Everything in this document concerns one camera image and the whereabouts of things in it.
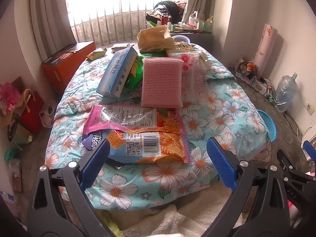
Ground black cloth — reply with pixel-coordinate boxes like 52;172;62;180
153;1;182;20

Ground pink orange snack packet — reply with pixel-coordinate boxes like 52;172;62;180
81;104;191;165

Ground clear flower-print zip bag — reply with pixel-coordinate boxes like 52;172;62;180
168;49;208;102

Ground blue medicine box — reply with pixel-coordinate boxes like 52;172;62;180
96;47;139;98

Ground white plastic bowl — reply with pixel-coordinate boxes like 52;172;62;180
171;35;190;44

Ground pink knitted pouch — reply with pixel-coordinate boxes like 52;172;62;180
141;57;184;109

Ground orange cardboard box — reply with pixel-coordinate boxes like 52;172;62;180
41;41;96;94

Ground gold and white packet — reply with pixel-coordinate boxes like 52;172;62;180
111;43;131;53

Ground cream fleece blanket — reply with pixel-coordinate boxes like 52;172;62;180
106;197;235;237

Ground green plastic organizer basket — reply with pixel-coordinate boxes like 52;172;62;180
197;20;214;34

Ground black charger cables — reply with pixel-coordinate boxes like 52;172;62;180
252;76;277;104

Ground clear empty water jug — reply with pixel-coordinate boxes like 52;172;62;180
275;73;299;113

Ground green foil packet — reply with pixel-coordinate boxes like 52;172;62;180
138;51;166;58

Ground red gift bag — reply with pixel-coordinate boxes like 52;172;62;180
20;90;45;134

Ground pink plastic bag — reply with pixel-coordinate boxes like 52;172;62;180
0;83;21;115

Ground green snack bag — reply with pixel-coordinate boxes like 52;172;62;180
123;57;144;92

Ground white printed board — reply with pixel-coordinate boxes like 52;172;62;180
254;23;278;71

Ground white cable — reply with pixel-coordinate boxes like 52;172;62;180
296;127;314;144

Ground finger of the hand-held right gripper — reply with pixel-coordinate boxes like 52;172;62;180
303;140;316;157
276;149;316;190

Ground blue plastic basket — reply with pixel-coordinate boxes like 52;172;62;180
257;110;277;142

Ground pink printed cloth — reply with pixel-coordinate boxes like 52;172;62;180
288;199;300;214

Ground black floor power cord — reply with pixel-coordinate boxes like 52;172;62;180
284;114;304;139

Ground white tote bag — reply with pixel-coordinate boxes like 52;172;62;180
39;106;58;129

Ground metal balcony railing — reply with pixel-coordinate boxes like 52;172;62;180
71;0;173;46

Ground floral blanket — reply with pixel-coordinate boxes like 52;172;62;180
44;43;272;211

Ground dark snack bag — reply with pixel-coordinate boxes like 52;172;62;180
237;60;257;74

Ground olive round tin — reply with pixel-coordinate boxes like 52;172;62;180
7;121;32;146

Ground white flat carton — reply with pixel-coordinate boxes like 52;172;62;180
236;70;272;92

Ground brown paper bag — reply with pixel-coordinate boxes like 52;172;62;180
137;25;177;52

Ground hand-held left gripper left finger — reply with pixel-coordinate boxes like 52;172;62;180
27;138;116;237

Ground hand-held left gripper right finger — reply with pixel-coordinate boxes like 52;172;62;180
206;136;290;237

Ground open yellow foil packet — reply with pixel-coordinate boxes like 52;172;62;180
86;49;107;61

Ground green plastic bag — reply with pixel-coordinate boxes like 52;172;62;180
4;148;21;162

